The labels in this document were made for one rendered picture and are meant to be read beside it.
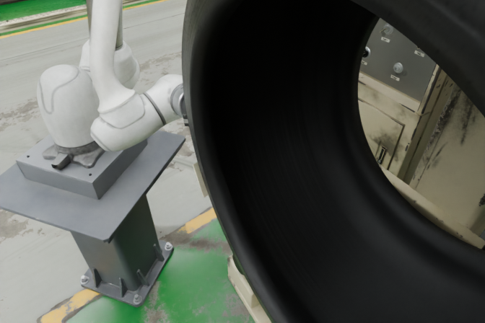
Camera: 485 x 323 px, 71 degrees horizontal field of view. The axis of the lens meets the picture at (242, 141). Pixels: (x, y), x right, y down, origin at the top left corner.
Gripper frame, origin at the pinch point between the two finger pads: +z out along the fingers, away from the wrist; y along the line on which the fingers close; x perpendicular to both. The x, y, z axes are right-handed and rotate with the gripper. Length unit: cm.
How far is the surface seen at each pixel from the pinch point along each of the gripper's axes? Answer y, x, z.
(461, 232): 24.8, 18.8, 31.5
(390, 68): 64, 5, -14
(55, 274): -56, 84, -94
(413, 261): 14.2, 20.3, 29.8
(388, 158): 58, 34, -9
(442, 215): 25.4, 17.8, 27.6
